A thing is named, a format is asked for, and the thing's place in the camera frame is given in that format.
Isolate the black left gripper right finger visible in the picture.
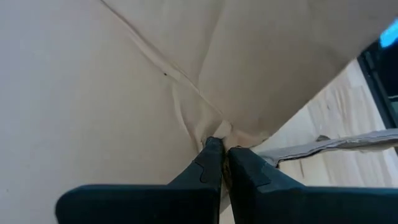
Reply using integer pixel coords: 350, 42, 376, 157
226, 146, 398, 224

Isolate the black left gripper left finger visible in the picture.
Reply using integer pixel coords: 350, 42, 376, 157
55, 136, 225, 224

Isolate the brown cardboard box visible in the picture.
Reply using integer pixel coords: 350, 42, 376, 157
0, 0, 398, 224

